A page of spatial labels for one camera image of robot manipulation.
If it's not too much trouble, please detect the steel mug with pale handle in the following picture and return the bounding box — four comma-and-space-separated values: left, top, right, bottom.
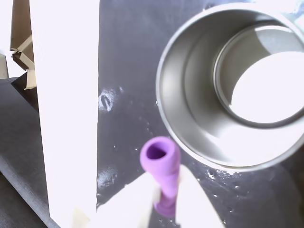
155, 1, 304, 173

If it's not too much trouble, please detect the brown cardboard box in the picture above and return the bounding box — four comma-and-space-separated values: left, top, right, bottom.
9, 0, 37, 91

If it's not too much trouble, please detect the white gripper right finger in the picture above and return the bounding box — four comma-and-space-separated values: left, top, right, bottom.
175, 164, 226, 228

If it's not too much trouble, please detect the purple ribbed pen grip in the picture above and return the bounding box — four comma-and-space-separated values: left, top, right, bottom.
139, 136, 181, 217

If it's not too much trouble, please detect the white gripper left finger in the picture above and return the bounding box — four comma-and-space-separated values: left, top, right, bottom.
96, 171, 163, 228

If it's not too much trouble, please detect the black glossy table mat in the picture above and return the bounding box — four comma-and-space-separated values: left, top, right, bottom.
95, 0, 304, 228

